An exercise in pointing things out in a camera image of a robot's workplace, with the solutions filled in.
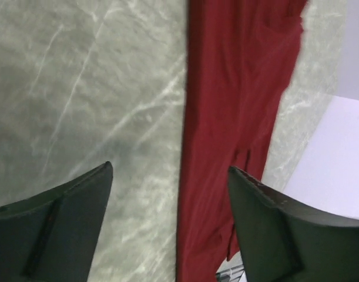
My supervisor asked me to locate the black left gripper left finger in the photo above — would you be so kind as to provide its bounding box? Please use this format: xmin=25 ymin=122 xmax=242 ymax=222
xmin=0 ymin=162 xmax=113 ymax=282

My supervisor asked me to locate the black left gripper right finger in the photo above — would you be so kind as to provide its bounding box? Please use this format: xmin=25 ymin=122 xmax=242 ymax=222
xmin=228 ymin=167 xmax=359 ymax=282

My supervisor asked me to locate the dark red t shirt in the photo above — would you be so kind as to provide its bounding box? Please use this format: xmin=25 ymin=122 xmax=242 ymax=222
xmin=176 ymin=0 xmax=307 ymax=281

